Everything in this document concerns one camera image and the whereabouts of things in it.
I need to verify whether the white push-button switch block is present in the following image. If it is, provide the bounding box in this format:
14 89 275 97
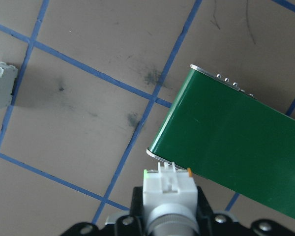
142 161 200 236

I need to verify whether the green conveyor belt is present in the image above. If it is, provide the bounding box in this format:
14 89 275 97
146 64 295 222

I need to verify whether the white red circuit breaker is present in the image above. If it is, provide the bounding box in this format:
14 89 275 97
0 61 19 111

